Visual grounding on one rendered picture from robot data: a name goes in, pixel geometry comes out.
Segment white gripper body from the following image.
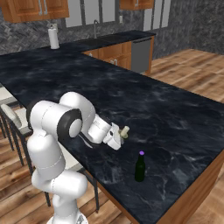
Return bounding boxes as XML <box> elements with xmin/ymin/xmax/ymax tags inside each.
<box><xmin>108</xmin><ymin>122</ymin><xmax>126</xmax><ymax>151</ymax></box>

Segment beige candle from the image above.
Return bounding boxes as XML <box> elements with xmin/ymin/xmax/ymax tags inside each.
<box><xmin>119</xmin><ymin>125</ymin><xmax>131</xmax><ymax>140</ymax></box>

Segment dark green beer bottle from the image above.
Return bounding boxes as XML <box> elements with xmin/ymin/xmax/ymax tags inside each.
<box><xmin>134</xmin><ymin>150</ymin><xmax>146</xmax><ymax>183</ymax></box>

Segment wooden base cupboards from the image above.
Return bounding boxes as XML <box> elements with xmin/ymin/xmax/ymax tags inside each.
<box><xmin>82</xmin><ymin>40</ymin><xmax>133</xmax><ymax>71</ymax></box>

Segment grey dishwasher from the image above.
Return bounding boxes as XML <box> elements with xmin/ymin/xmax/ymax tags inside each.
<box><xmin>130</xmin><ymin>37</ymin><xmax>153</xmax><ymax>74</ymax></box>

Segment white seat metal stool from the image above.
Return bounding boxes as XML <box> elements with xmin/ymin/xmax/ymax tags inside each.
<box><xmin>0</xmin><ymin>86</ymin><xmax>20</xmax><ymax>151</ymax></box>
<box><xmin>0</xmin><ymin>102</ymin><xmax>35</xmax><ymax>177</ymax></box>

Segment silver tap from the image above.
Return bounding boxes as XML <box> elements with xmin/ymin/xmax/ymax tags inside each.
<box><xmin>93</xmin><ymin>18</ymin><xmax>101</xmax><ymax>39</ymax></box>

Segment white paper towel roll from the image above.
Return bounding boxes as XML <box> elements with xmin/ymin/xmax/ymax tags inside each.
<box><xmin>46</xmin><ymin>23</ymin><xmax>61</xmax><ymax>50</ymax></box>

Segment wide window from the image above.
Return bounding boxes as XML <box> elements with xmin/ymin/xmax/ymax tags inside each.
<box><xmin>64</xmin><ymin>0</ymin><xmax>121</xmax><ymax>29</ymax></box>

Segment narrow window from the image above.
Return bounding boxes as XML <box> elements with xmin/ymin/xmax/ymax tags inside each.
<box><xmin>150</xmin><ymin>0</ymin><xmax>172</xmax><ymax>31</ymax></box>

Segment small wooden wall cupboard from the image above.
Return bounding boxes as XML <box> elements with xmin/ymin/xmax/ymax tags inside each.
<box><xmin>119</xmin><ymin>0</ymin><xmax>155</xmax><ymax>11</ymax></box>

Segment wooden wall cupboard with handles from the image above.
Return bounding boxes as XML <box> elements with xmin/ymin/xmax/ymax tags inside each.
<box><xmin>0</xmin><ymin>0</ymin><xmax>71</xmax><ymax>24</ymax></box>

